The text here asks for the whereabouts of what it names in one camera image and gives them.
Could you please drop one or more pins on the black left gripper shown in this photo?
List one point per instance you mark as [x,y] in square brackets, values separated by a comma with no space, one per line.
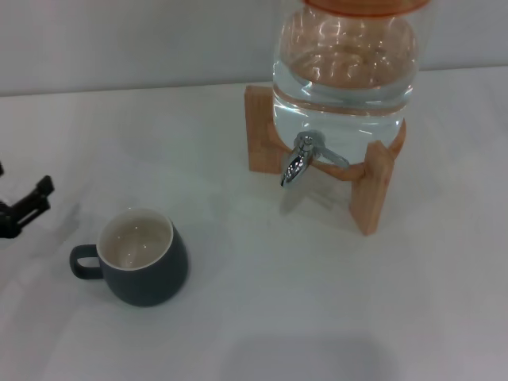
[7,224]

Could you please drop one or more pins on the glass water dispenser jar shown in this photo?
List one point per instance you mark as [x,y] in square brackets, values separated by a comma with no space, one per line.
[345,87]

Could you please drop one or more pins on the wooden dispenser stand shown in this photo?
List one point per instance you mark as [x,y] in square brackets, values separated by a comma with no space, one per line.
[260,131]

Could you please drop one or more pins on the chrome faucet tap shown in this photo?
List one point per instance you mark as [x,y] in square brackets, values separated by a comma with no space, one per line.
[295,164]

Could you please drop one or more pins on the black ceramic cup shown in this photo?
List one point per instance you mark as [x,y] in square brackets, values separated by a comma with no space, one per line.
[155,282]

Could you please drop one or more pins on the orange dispenser lid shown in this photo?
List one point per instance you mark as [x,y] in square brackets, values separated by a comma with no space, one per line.
[365,7]

